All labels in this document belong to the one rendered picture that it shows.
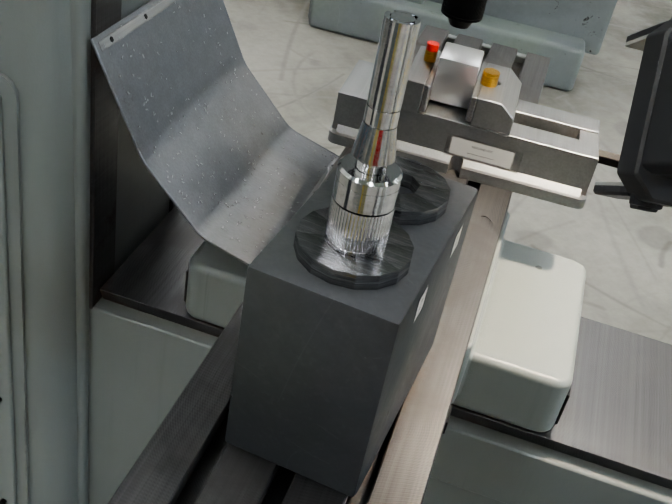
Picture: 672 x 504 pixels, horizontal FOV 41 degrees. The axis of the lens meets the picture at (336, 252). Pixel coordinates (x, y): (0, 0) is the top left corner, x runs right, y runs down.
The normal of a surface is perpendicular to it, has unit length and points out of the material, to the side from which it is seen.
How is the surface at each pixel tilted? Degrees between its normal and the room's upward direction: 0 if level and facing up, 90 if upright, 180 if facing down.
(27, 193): 89
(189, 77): 63
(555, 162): 90
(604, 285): 0
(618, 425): 0
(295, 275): 0
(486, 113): 90
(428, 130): 90
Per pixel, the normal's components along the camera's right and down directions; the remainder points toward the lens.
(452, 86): -0.25, 0.53
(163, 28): 0.91, -0.10
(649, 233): 0.16, -0.80
